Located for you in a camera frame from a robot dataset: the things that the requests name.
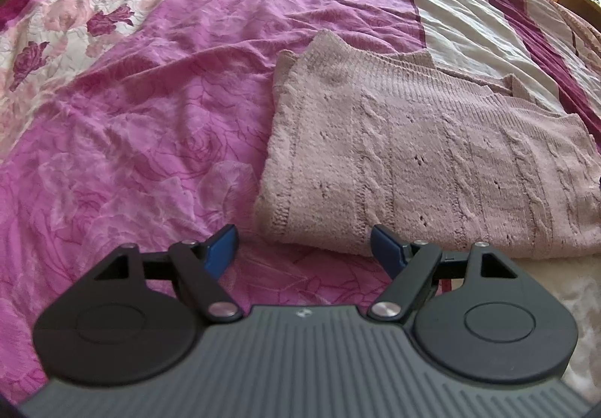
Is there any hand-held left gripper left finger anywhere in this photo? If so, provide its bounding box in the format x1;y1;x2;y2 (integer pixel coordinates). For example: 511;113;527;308
94;225;238;323

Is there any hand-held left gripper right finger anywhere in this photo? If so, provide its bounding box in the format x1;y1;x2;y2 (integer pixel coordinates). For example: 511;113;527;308
368;225;519;323

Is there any pink cable knit sweater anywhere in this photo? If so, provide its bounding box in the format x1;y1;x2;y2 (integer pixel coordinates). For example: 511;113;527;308
254;30;601;259

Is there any purple floral bedspread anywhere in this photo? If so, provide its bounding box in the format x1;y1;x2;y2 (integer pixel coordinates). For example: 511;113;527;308
0;0;601;404

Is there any white fluffy cloth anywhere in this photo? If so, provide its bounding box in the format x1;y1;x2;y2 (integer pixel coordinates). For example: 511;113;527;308
512;254;601;400

